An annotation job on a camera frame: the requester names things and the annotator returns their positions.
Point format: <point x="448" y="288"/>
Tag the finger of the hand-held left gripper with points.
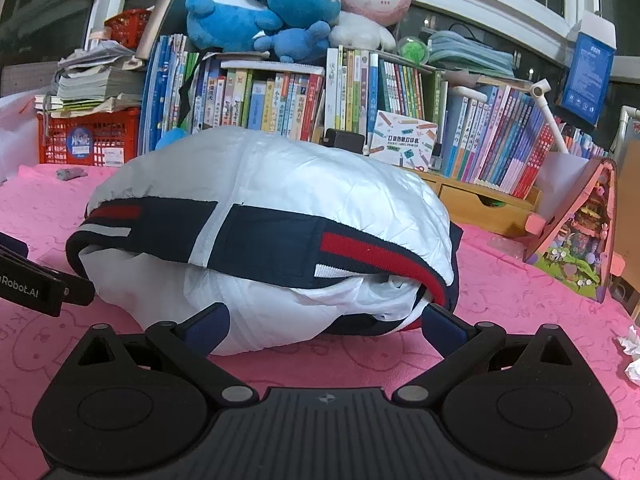
<point x="12" y="247"/>
<point x="77" y="292"/>

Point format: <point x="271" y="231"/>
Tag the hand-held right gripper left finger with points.
<point x="207" y="326"/>

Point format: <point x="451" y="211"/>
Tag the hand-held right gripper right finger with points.
<point x="442" y="331"/>

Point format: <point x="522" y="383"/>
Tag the white and navy jacket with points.
<point x="300" y="185"/>

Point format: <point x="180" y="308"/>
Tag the small grey cloth scrap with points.
<point x="70" y="174"/>

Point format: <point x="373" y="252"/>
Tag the clear plastic wrapper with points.
<point x="505" y="245"/>

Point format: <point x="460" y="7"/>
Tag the white plastic bag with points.
<point x="15" y="135"/>

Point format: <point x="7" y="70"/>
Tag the wooden drawer organiser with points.
<point x="475" y="205"/>

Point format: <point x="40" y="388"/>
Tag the red basket with round sticker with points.
<point x="100" y="135"/>

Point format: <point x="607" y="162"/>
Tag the pink toy house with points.
<point x="575" y="240"/>

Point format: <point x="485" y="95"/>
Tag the blue plush ball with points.
<point x="170" y="139"/>

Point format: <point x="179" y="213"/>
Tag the stack of workbooks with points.
<point x="95" y="80"/>

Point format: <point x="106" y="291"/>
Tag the crumpled white tissue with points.
<point x="631" y="342"/>

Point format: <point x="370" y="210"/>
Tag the white box with pencil print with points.
<point x="400" y="140"/>

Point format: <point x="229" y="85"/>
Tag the row of pink blue books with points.
<point x="500" y="135"/>

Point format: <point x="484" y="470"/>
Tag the black power adapter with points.
<point x="345" y="141"/>

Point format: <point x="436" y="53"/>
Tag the brown cardboard box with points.
<point x="629" y="210"/>

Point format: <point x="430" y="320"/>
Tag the row of colourful picture books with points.
<point x="260" y="105"/>

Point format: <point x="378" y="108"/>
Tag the white desk lamp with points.
<point x="552" y="120"/>

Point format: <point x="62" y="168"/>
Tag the small red plastic basket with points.
<point x="127" y="27"/>

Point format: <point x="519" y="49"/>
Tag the row of white green books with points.
<point x="360" y="85"/>

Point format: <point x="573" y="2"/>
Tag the tan paper roll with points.
<point x="157" y="20"/>

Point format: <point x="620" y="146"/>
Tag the stack of face masks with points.
<point x="470" y="52"/>

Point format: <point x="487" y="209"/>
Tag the green round toy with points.
<point x="414" y="50"/>

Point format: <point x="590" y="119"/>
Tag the blue and white box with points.
<point x="590" y="75"/>

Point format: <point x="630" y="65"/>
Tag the blue whale plush toy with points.
<point x="225" y="20"/>

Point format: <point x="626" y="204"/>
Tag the white plush toy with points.
<point x="360" y="32"/>

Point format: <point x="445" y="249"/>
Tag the blue cat plush toy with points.
<point x="300" y="0"/>

